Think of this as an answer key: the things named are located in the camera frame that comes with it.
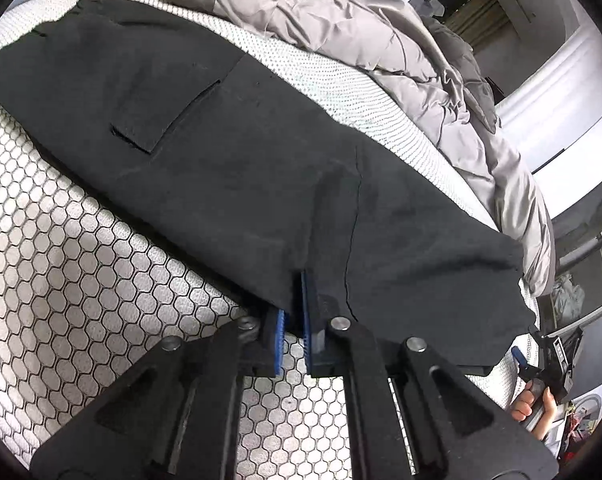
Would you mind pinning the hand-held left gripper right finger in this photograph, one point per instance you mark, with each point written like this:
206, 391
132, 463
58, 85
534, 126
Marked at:
307, 321

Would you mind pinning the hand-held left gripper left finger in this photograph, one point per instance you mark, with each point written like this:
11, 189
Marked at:
279, 336

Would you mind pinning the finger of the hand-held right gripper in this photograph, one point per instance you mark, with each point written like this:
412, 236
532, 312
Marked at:
519, 356

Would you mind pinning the black pants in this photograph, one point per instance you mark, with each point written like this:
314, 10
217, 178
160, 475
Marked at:
221, 160

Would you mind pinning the person's right hand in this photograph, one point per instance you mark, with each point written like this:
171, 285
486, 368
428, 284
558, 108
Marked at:
520, 407

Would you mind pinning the colourful clutter pile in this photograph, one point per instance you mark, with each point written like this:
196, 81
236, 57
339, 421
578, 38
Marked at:
583, 417

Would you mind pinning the grey shelf unit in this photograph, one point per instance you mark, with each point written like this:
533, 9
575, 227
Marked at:
586, 260

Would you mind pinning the white patterned mattress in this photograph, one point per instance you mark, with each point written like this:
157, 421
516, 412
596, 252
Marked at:
76, 285

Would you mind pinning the white wardrobe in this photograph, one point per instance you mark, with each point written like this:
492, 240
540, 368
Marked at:
556, 70

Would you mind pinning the grey duvet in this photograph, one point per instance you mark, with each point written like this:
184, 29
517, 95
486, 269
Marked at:
361, 35

